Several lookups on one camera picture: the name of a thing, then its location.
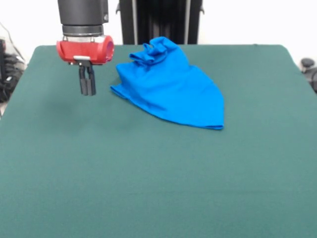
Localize dark green table cloth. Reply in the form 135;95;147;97
0;44;317;238

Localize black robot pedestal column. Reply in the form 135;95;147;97
115;0;205;46

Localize black cable pile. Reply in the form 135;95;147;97
0;38;27;104

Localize grey stand foot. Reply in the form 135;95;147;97
300;58;317;94

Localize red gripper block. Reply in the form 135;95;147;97
55;35;115;96

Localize blue shirt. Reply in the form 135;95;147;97
109;36;225;131

